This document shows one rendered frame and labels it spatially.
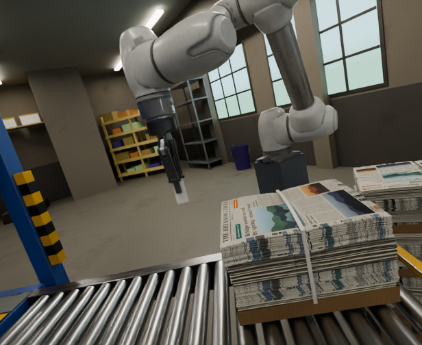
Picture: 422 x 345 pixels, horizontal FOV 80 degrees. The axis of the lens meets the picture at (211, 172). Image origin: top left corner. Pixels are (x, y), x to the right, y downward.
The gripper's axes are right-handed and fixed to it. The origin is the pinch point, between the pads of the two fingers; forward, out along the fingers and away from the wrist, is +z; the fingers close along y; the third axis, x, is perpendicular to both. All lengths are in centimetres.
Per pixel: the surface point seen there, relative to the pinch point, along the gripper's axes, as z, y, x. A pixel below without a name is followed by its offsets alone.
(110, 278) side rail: 34, 19, 41
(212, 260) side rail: 33.5, 18.1, -0.2
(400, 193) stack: 33, 42, -83
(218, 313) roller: 33.6, -7.9, -3.0
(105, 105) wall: -129, 758, 347
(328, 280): 24.7, -13.9, -31.3
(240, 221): 10.4, -3.9, -14.3
